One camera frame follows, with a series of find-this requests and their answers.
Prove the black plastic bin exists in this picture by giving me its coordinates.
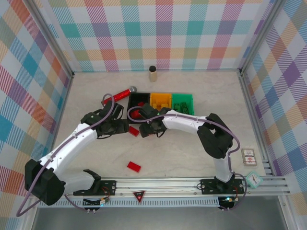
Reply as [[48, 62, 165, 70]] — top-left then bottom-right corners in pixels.
[[127, 92, 152, 126]]

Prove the aluminium frame post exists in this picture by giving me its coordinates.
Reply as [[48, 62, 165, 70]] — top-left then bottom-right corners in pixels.
[[239, 0, 286, 72], [30, 0, 74, 78]]

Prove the green plastic bin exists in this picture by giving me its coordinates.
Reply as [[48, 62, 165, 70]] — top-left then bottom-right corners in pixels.
[[171, 93, 194, 117]]

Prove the slotted grey cable duct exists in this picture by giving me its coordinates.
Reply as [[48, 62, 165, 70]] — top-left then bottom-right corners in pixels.
[[38, 200, 221, 208]]

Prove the teal alarm clock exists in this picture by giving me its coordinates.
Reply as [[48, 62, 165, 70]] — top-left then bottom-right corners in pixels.
[[246, 170, 263, 190]]

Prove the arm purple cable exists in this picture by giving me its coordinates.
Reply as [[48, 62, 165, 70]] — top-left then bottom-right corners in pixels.
[[16, 93, 116, 218], [127, 106, 248, 212]]

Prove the red triangle sign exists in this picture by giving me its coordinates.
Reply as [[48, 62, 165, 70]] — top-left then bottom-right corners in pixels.
[[133, 190, 147, 203]]

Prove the playing card box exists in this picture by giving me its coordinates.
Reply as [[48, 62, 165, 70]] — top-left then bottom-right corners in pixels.
[[241, 148, 259, 166]]

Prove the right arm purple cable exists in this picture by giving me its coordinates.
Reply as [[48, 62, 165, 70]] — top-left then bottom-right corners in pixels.
[[127, 106, 248, 212]]

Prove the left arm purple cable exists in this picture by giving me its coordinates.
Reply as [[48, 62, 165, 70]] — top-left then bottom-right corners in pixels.
[[16, 93, 116, 218]]

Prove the orange plastic bin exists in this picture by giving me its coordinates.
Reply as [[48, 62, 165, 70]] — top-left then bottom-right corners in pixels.
[[149, 92, 173, 115]]

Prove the red glitter microphone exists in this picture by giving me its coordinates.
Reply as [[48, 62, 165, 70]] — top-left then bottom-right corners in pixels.
[[102, 86, 138, 106]]

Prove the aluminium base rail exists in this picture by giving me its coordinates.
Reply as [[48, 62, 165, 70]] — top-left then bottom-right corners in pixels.
[[26, 176, 292, 199]]

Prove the wooden bottle with black cap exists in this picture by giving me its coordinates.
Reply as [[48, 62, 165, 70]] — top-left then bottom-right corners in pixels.
[[148, 66, 158, 83]]

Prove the aluminium side rail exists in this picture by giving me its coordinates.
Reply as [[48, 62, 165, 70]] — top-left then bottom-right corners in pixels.
[[238, 68, 274, 177], [42, 71, 75, 168]]

